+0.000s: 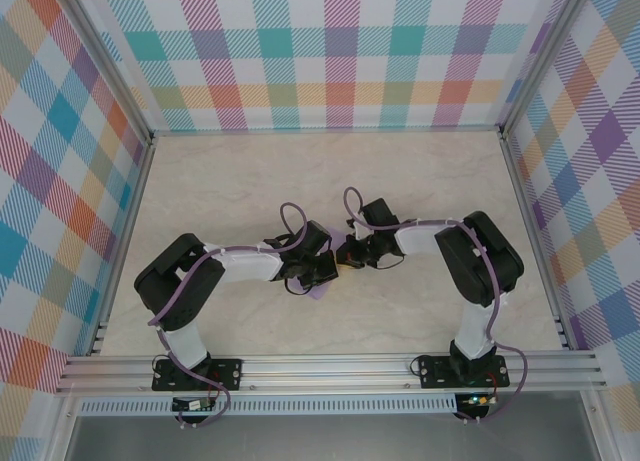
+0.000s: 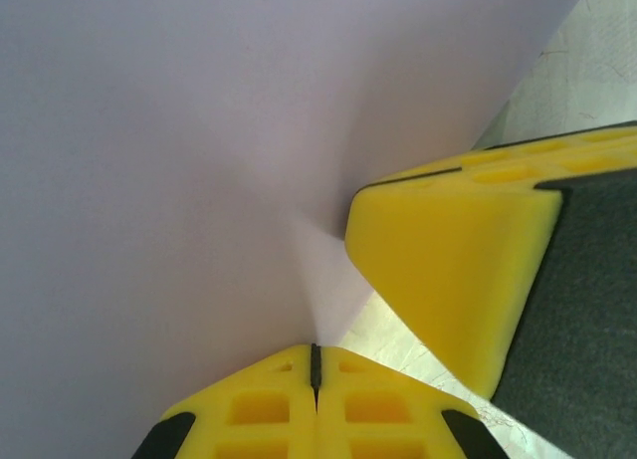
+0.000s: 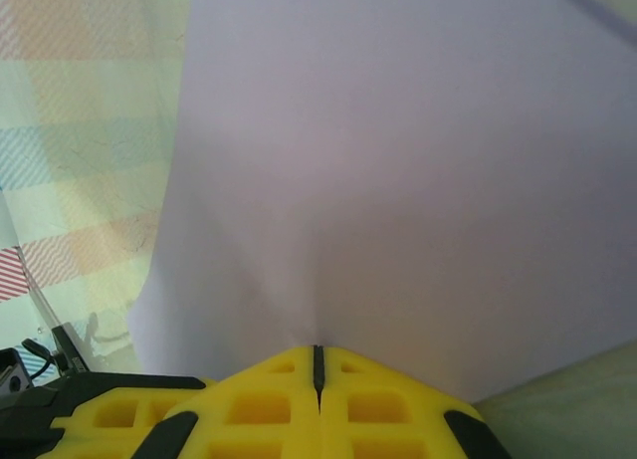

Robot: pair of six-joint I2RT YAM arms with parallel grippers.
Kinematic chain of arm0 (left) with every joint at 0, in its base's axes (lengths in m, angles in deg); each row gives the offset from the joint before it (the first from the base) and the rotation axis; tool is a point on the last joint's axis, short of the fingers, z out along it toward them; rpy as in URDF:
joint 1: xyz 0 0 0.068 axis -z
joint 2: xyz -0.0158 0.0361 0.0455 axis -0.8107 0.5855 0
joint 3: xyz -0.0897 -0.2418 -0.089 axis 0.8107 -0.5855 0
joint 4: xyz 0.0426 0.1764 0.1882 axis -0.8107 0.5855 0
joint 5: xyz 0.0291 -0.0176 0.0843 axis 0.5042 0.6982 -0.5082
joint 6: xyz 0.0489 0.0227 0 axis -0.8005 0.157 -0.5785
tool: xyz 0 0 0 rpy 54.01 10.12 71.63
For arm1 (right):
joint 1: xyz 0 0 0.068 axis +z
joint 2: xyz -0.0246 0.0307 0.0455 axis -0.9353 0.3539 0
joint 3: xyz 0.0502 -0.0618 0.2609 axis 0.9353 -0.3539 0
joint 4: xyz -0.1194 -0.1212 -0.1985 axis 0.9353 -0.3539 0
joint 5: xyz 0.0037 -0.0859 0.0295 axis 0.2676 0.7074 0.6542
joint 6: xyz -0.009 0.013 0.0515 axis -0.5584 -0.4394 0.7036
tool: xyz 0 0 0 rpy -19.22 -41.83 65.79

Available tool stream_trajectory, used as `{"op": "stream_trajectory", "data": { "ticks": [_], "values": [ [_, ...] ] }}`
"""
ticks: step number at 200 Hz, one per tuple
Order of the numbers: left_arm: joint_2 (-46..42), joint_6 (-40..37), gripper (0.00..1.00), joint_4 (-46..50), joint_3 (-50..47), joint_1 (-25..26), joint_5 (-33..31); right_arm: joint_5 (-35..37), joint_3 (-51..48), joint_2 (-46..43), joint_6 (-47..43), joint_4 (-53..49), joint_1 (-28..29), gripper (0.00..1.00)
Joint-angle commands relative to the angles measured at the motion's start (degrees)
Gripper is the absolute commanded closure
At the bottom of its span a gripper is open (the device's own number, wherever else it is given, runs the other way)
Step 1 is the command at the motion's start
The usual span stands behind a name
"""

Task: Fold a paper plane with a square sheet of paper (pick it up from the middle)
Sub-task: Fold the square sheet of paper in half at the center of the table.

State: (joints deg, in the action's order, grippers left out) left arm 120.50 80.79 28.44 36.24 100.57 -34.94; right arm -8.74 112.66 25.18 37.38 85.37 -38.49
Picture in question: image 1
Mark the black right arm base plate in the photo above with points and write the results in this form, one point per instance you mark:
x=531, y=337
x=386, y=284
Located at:
x=432, y=373

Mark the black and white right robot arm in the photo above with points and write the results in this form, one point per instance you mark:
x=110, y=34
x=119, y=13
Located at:
x=460, y=271

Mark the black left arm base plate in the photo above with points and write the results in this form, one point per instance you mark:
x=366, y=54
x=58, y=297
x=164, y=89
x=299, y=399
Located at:
x=227, y=373

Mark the grey metal sheet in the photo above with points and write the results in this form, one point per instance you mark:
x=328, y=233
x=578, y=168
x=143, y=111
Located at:
x=325, y=438

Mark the thin aluminium table edge rail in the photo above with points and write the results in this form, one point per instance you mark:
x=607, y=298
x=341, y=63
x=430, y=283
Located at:
x=325, y=129

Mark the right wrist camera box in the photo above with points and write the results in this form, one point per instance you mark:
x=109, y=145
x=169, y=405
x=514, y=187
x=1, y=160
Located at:
x=359, y=232

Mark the aluminium frame post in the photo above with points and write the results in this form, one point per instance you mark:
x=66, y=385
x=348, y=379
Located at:
x=542, y=56
x=111, y=66

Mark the small green circuit board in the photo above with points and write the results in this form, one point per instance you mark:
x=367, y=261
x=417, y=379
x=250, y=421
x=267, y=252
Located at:
x=477, y=400
x=192, y=405

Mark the aluminium mounting rail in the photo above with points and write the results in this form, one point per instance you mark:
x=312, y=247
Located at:
x=325, y=373

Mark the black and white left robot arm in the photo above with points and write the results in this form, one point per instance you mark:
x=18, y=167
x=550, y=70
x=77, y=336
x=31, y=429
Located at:
x=245, y=268

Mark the purple paper sheet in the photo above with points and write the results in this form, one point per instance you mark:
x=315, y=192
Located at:
x=320, y=293

